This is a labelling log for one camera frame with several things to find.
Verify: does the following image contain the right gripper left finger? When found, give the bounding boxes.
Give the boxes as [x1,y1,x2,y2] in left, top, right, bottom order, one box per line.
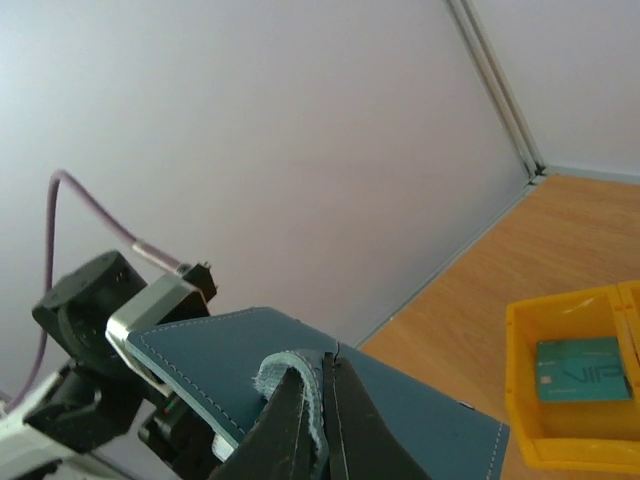
[210,369,327,480]

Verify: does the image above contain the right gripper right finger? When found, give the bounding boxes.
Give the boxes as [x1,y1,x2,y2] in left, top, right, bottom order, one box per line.
[323,352,429,480]

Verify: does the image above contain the blue leather card holder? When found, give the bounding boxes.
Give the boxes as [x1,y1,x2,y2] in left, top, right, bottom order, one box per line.
[126,307,510,479]

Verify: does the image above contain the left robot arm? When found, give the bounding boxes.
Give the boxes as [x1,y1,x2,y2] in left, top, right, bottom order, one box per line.
[1,251,146,479]

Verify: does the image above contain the teal card in bin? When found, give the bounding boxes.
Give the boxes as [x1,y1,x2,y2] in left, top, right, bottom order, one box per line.
[535,337,632,403]

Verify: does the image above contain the yellow bin left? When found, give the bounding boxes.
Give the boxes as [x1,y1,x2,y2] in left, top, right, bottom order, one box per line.
[506,281,639,474]

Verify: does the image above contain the yellow bin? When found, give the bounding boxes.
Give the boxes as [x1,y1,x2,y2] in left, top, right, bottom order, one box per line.
[506,281,639,474]
[618,280,640,360]

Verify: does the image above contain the yellow bin middle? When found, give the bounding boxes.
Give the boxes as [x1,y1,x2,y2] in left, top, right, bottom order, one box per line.
[618,280,640,360]

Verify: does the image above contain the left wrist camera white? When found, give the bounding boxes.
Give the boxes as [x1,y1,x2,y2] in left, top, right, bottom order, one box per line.
[105,262,241,464]

